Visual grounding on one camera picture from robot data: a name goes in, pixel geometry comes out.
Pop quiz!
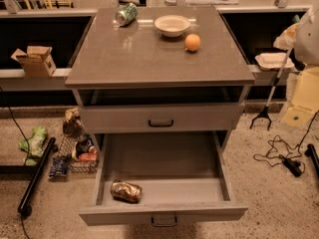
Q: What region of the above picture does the blue snack packet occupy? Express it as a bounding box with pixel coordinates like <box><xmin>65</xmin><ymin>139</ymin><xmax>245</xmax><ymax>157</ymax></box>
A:
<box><xmin>49</xmin><ymin>156</ymin><xmax>69</xmax><ymax>178</ymax></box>

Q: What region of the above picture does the white ceramic bowl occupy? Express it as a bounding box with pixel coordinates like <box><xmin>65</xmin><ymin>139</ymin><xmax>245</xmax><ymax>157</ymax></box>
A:
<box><xmin>154</xmin><ymin>15</ymin><xmax>190</xmax><ymax>38</ymax></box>

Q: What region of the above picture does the grey drawer cabinet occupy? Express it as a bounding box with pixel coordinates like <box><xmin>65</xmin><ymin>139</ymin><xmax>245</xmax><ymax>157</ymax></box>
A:
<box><xmin>65</xmin><ymin>5</ymin><xmax>256</xmax><ymax>227</ymax></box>

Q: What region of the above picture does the black power adapter cable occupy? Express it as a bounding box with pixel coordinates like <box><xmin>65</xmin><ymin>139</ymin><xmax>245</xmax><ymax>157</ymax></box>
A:
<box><xmin>253</xmin><ymin>110</ymin><xmax>319</xmax><ymax>178</ymax></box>

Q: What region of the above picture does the orange fruit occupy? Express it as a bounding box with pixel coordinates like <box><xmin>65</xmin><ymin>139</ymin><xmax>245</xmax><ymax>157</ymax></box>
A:
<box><xmin>184</xmin><ymin>34</ymin><xmax>200</xmax><ymax>52</ymax></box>

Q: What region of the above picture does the wire mesh basket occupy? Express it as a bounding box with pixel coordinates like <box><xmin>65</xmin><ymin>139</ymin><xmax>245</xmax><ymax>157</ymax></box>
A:
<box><xmin>58</xmin><ymin>134</ymin><xmax>99</xmax><ymax>173</ymax></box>

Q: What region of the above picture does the red snack packet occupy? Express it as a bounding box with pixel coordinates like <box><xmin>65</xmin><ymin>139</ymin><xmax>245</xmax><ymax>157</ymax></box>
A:
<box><xmin>79</xmin><ymin>152</ymin><xmax>98</xmax><ymax>161</ymax></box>

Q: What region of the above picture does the brown snack bag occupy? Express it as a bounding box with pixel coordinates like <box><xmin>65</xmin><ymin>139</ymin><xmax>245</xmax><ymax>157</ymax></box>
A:
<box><xmin>63</xmin><ymin>108</ymin><xmax>83</xmax><ymax>136</ymax></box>

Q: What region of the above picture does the closed grey upper drawer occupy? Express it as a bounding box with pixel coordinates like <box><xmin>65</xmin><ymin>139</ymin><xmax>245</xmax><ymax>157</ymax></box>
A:
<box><xmin>79</xmin><ymin>104</ymin><xmax>243</xmax><ymax>133</ymax></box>

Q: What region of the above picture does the reacher grabber tool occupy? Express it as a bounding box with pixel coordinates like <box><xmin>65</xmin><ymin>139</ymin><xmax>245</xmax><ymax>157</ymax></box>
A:
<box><xmin>249</xmin><ymin>48</ymin><xmax>292</xmax><ymax>129</ymax></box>

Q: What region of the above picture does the brown cardboard box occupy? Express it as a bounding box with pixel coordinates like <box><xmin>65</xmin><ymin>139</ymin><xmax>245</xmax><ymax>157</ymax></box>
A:
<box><xmin>11</xmin><ymin>46</ymin><xmax>56</xmax><ymax>78</ymax></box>

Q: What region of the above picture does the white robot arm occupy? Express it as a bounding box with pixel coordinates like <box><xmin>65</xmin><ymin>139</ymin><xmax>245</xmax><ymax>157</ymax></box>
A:
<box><xmin>273</xmin><ymin>5</ymin><xmax>319</xmax><ymax>126</ymax></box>

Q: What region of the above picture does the black bar right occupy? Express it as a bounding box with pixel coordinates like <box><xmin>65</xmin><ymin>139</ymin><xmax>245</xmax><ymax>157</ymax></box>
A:
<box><xmin>305</xmin><ymin>143</ymin><xmax>319</xmax><ymax>177</ymax></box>

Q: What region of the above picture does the white foam tray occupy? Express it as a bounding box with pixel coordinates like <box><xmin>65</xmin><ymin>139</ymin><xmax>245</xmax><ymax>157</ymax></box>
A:
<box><xmin>255</xmin><ymin>53</ymin><xmax>294</xmax><ymax>71</ymax></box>

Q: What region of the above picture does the black metal bar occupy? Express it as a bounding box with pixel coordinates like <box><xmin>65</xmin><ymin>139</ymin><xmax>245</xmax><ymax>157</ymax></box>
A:
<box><xmin>18</xmin><ymin>137</ymin><xmax>56</xmax><ymax>217</ymax></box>

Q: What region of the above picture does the green soda can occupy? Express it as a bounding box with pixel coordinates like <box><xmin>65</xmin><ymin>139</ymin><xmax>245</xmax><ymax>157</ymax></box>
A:
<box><xmin>115</xmin><ymin>3</ymin><xmax>138</xmax><ymax>26</ymax></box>

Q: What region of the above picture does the green chip bag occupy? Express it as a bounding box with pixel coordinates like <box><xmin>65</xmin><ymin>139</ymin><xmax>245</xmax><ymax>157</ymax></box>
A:
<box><xmin>18</xmin><ymin>125</ymin><xmax>48</xmax><ymax>166</ymax></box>

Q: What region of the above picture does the open grey drawer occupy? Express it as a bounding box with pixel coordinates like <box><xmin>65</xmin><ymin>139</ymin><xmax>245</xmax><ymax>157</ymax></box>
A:
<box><xmin>80</xmin><ymin>131</ymin><xmax>247</xmax><ymax>227</ymax></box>

